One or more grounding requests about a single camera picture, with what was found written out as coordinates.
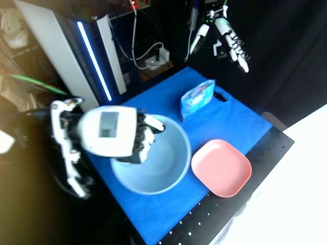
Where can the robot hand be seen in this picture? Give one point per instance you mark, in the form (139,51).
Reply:
(107,130)
(223,25)

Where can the light blue bowl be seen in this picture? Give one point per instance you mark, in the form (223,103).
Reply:
(168,163)

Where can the small black object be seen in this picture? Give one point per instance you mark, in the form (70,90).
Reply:
(221,96)

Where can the brown cardboard box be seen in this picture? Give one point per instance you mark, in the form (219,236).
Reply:
(153,74)

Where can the blue snack bag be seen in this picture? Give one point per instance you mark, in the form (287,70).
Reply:
(198,100)

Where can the white power strip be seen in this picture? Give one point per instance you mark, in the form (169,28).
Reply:
(153,63)

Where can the white tower with blue light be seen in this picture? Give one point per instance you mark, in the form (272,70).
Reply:
(51,51)

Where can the blue cloth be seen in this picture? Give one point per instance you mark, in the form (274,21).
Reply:
(166,211)

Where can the pink square plate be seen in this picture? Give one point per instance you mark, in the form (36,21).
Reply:
(221,168)

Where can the white crumpled cloth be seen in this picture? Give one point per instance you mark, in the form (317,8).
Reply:
(12,30)

